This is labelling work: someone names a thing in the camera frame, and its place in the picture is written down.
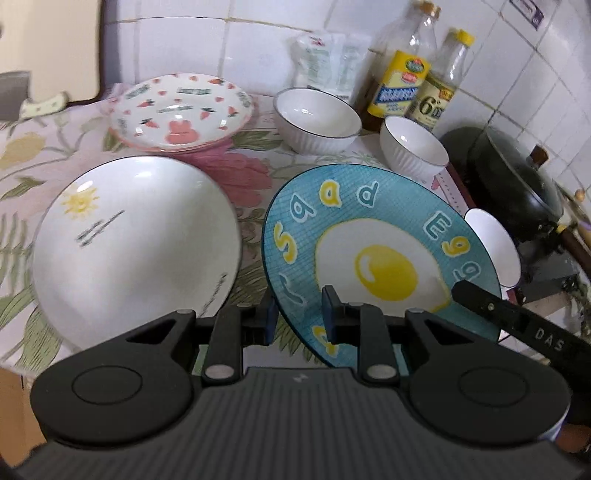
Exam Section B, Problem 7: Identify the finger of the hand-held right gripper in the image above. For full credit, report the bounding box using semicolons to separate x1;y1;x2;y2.
451;279;509;327

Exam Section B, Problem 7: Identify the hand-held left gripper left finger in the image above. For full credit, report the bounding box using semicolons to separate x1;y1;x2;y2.
124;294;281;385

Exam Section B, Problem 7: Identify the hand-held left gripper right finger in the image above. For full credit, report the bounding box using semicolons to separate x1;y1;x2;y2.
321;284;463;385

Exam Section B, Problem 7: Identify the blue fried egg print plate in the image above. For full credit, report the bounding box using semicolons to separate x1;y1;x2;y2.
262;164;504;368

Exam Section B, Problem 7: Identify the large white ribbed bowl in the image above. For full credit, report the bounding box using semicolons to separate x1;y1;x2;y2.
273;87;363;156

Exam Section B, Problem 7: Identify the grey box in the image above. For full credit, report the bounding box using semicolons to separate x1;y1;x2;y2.
519;256;581;306

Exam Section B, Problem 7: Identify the white dark-rimmed bowl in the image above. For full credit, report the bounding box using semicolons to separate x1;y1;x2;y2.
464;208;523;291

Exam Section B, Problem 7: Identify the dark red stove top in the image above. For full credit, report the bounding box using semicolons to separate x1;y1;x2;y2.
443;164;482;219

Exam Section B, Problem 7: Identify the glass wok lid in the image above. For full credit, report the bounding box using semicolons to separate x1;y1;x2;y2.
468;128;567;228

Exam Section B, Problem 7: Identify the floral tablecloth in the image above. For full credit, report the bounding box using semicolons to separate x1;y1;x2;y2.
0;89;477;371

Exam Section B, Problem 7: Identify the white plate with sun print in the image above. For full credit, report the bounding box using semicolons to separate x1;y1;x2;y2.
31;155;243;352

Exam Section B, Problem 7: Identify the black wok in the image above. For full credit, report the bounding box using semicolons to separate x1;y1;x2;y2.
438;125;591;274

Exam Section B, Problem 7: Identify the small white ribbed bowl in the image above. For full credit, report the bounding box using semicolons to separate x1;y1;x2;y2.
379;115;450;179

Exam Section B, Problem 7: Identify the clear vinegar bottle yellow cap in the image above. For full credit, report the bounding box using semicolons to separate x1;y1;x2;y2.
406;28;476;135

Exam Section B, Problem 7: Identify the white rabbit carrot print plate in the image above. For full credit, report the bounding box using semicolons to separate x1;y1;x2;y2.
109;72;255;153

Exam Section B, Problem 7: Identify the oil bottle with yellow label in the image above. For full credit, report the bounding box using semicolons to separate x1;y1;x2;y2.
366;0;442;133

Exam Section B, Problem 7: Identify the white packet with green print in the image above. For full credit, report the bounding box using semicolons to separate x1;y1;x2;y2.
338;34;370;100

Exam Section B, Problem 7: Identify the white packet with red print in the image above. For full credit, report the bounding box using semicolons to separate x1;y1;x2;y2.
289;31;346;92

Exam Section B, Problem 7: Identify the beige cutting board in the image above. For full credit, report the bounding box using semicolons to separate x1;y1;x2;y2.
0;0;106;105

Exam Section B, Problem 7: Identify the wall sticker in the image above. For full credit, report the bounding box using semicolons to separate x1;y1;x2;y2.
510;0;548;31

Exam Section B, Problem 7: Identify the cleaver with pale handle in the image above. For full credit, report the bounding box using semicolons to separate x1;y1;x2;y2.
0;71;71;122

